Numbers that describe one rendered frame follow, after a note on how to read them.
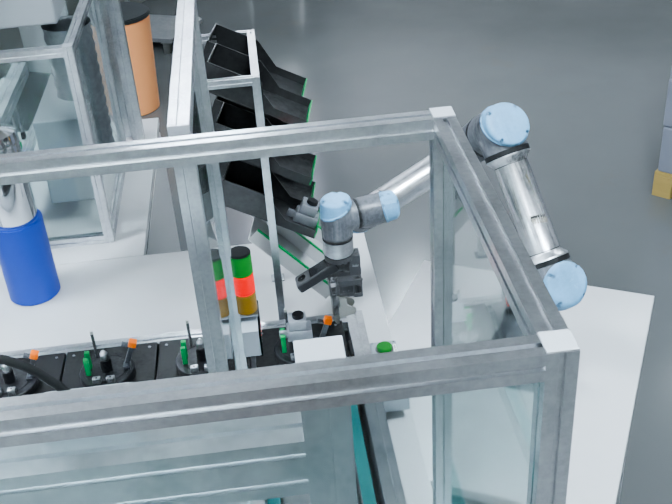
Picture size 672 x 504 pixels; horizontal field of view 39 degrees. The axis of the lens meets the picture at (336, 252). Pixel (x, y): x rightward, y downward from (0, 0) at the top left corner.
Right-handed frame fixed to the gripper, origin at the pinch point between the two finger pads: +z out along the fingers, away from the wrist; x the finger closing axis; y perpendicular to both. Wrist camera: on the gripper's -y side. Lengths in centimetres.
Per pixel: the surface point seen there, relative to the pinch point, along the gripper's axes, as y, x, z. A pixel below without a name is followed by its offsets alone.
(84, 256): -76, 78, 20
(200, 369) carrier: -35.4, -4.8, 7.2
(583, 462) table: 53, -40, 20
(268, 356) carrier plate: -18.0, -0.2, 9.3
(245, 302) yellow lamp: -21.0, -21.6, -23.4
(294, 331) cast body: -10.7, -2.1, 0.8
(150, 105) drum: -84, 392, 101
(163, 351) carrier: -45.5, 7.1, 9.2
